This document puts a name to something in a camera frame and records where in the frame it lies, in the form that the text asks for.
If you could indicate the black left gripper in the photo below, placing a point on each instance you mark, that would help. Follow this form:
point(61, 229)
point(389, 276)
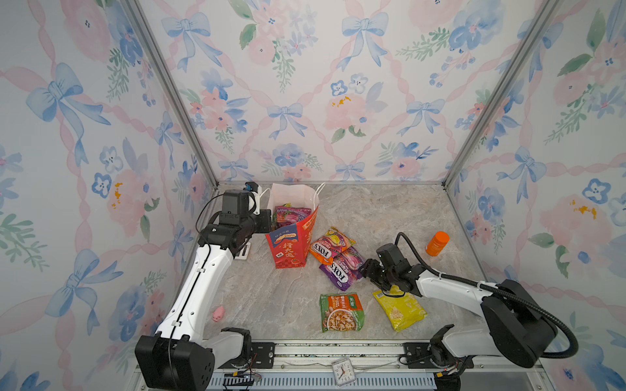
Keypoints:
point(264, 217)

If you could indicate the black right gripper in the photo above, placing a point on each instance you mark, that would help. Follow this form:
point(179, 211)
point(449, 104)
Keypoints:
point(369, 269)

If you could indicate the purple Fox's candy bag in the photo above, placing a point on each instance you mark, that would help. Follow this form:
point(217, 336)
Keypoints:
point(287, 215)
point(344, 271)

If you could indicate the yellow snack packet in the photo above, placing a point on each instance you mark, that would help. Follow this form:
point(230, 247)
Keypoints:
point(402, 309)

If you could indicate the red paper gift bag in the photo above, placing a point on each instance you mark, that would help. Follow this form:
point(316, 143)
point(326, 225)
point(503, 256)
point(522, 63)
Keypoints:
point(289, 245)

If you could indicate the green orange noodle packet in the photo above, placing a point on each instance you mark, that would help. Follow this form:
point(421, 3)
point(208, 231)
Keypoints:
point(341, 313)

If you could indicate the orange Fox's candy bag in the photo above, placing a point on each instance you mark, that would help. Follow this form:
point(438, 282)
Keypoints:
point(330, 245)

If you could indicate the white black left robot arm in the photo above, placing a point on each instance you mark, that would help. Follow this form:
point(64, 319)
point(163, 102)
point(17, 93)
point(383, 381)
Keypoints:
point(176, 356)

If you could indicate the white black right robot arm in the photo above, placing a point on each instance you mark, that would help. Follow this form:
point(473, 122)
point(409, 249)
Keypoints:
point(513, 328)

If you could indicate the orange plastic bottle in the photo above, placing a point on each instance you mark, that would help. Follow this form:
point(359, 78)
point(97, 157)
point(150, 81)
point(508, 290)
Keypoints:
point(437, 243)

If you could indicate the pink toy pig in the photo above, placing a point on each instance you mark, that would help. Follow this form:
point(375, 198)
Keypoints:
point(218, 314)

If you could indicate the small white clock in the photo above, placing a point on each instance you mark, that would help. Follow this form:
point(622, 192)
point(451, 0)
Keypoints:
point(344, 372)

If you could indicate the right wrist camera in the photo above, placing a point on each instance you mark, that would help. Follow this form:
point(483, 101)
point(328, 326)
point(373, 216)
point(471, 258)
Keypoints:
point(390, 255)

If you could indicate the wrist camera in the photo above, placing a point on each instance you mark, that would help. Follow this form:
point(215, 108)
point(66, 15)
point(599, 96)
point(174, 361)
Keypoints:
point(256, 193)
point(390, 255)

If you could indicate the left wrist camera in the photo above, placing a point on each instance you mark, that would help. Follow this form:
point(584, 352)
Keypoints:
point(256, 193)

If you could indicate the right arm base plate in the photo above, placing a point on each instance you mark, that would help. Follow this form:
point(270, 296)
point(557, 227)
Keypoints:
point(424, 355)

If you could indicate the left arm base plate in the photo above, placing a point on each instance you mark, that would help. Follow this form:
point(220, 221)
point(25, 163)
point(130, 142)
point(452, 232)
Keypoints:
point(260, 355)

